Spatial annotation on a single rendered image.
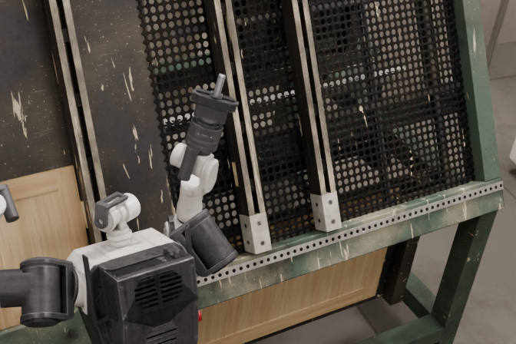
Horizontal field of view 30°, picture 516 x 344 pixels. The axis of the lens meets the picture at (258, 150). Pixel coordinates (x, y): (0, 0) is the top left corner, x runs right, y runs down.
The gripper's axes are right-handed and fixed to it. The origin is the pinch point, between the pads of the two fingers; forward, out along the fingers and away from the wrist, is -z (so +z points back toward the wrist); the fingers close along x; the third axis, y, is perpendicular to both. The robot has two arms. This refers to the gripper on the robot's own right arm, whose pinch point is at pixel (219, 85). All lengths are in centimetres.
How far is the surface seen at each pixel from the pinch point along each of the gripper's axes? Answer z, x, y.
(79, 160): 38, 31, 13
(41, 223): 57, 36, 7
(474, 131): 21, -100, 89
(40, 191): 49, 39, 9
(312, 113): 19, -35, 53
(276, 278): 69, -38, 32
